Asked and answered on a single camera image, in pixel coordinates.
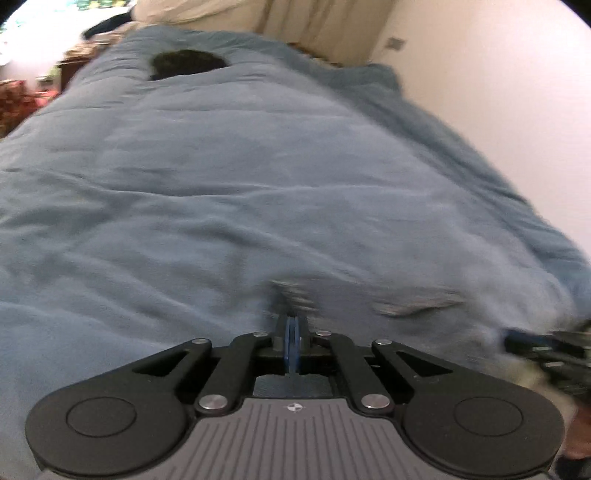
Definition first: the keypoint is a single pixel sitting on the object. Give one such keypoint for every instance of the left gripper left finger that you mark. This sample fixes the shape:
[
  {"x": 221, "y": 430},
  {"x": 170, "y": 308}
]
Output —
[{"x": 246, "y": 358}]

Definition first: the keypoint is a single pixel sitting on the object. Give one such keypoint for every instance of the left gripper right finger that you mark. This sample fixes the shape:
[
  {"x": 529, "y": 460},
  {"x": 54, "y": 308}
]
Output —
[{"x": 335, "y": 356}]

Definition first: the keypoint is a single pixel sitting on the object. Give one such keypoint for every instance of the blue denim shorts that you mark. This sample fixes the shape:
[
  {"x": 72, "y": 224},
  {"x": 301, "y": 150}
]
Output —
[{"x": 448, "y": 318}]

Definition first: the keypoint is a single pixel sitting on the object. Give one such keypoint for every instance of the person's right hand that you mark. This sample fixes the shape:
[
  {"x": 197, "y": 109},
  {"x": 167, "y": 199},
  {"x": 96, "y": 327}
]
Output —
[{"x": 577, "y": 443}]

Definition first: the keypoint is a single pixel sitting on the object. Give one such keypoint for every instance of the blue fleece blanket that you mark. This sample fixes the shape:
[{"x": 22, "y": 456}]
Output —
[{"x": 137, "y": 214}]

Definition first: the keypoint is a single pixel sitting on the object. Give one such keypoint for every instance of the black cat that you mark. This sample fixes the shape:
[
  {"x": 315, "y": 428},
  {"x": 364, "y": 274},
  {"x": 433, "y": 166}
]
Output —
[{"x": 184, "y": 62}]

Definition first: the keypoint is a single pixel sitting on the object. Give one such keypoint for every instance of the red patterned tablecloth table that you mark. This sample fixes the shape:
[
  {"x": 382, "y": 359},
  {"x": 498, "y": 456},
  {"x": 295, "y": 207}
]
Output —
[{"x": 17, "y": 103}]

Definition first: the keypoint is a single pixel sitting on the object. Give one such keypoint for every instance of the beige drape curtain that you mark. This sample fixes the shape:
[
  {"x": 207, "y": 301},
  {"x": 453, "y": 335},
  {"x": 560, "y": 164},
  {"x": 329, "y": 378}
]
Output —
[{"x": 340, "y": 31}]

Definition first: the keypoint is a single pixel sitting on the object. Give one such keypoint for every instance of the dark wooden nightstand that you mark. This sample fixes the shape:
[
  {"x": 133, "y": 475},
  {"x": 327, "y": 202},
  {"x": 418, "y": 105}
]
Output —
[{"x": 70, "y": 64}]

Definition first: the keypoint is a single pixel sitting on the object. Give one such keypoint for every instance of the white sheer curtain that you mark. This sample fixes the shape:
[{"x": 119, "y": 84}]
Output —
[{"x": 201, "y": 15}]

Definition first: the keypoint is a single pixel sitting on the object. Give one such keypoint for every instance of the dark blue pillow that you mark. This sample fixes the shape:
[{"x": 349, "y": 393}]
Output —
[{"x": 107, "y": 25}]

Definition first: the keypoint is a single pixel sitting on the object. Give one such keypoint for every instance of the wall power outlet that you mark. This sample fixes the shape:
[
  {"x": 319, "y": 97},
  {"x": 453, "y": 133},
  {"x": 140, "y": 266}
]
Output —
[{"x": 395, "y": 43}]

